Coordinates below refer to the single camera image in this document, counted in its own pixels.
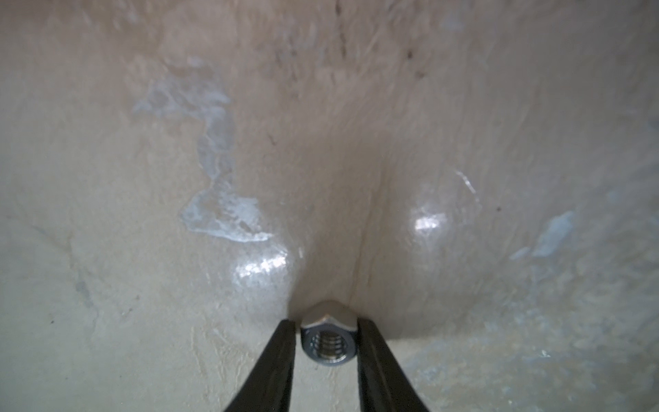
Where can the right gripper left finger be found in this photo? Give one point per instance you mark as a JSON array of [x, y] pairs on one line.
[[268, 387]]

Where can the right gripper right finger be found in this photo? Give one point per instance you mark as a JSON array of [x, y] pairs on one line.
[[383, 385]]

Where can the steel nut floor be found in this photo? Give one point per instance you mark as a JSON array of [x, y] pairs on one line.
[[328, 333]]

